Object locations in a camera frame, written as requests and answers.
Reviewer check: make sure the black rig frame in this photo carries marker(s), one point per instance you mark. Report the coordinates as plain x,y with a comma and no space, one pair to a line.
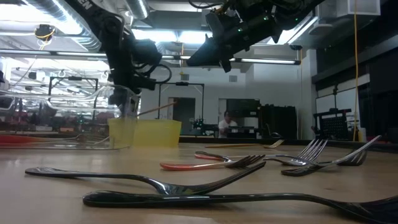
181,83
74,78

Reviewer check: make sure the black fork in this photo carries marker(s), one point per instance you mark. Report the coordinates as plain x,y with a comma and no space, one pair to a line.
186,200
298,172
93,175
245,162

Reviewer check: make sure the background black robot arm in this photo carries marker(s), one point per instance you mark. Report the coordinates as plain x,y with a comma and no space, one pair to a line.
202,127

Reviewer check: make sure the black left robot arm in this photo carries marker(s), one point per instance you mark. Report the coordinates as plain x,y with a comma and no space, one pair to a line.
102,25

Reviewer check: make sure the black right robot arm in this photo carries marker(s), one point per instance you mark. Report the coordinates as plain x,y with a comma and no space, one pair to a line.
295,9

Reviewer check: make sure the long linear ceiling light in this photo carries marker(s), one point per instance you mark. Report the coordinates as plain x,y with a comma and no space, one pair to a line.
267,61

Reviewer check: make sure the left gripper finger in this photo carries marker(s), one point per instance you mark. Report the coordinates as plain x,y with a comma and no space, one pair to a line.
116,104
131,105

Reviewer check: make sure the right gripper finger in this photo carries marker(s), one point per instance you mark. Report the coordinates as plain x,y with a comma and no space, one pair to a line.
208,60
206,48

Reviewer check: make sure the person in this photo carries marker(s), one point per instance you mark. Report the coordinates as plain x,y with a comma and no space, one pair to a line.
225,126

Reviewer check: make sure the clear plastic bin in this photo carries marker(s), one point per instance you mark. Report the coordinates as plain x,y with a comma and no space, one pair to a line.
62,102

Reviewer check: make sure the silver ceiling duct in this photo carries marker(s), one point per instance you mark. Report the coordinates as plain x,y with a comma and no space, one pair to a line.
138,7

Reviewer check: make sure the yellow plastic bin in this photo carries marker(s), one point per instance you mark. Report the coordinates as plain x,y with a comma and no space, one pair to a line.
158,132

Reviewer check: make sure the black pegboard cart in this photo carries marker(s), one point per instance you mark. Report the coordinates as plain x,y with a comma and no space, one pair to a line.
334,126

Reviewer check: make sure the black cabinet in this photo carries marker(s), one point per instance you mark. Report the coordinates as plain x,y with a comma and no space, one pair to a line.
276,123

